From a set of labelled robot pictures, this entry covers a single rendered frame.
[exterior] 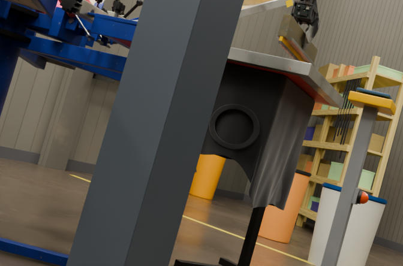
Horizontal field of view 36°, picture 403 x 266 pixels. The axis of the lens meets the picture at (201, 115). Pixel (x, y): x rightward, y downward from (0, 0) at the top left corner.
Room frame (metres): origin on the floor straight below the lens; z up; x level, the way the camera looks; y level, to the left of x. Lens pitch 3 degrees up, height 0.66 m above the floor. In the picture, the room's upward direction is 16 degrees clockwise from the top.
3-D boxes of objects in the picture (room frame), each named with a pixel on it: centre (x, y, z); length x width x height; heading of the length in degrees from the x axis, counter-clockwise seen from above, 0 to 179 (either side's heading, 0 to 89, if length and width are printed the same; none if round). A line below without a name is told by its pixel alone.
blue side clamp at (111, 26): (2.08, 0.30, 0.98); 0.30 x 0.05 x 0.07; 66
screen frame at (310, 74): (2.24, -0.03, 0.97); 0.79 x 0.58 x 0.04; 66
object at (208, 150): (2.05, -0.01, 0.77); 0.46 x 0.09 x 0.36; 66
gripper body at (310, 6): (2.11, -0.25, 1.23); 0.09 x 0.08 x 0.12; 156
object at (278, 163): (2.12, -0.30, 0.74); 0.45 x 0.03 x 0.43; 156
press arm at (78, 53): (2.42, 0.37, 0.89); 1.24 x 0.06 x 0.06; 66
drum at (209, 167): (8.96, -0.30, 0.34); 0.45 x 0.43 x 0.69; 55
